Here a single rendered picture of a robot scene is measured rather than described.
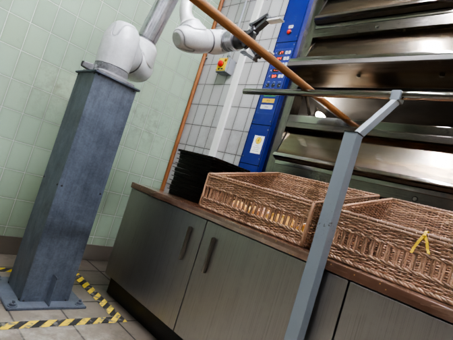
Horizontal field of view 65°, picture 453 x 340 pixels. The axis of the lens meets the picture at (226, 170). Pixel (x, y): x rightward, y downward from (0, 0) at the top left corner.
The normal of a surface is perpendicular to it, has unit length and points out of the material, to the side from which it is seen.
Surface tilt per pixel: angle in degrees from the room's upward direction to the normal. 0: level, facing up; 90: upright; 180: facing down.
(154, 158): 90
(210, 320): 90
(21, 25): 90
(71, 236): 90
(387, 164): 70
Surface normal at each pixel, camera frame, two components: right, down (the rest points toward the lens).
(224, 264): -0.67, -0.25
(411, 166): -0.52, -0.55
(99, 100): 0.68, 0.18
